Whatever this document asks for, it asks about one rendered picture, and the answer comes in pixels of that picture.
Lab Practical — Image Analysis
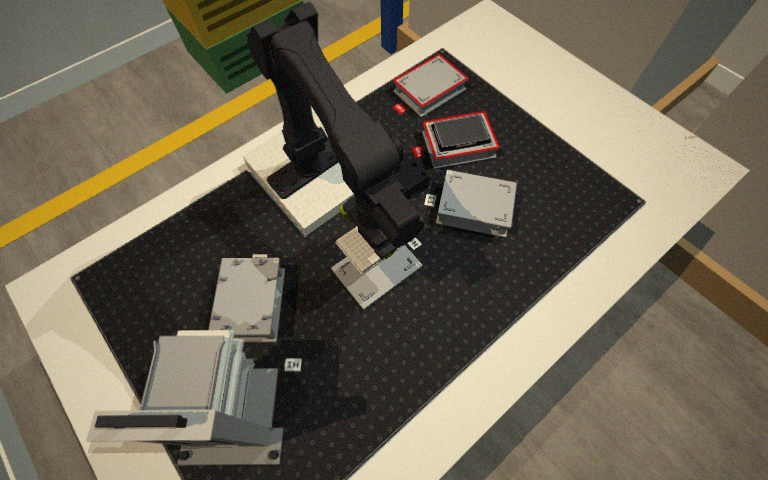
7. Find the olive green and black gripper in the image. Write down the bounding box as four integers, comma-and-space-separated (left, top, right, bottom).
339, 195, 399, 260

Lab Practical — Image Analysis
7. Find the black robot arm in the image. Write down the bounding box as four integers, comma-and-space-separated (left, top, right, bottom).
247, 2, 430, 247

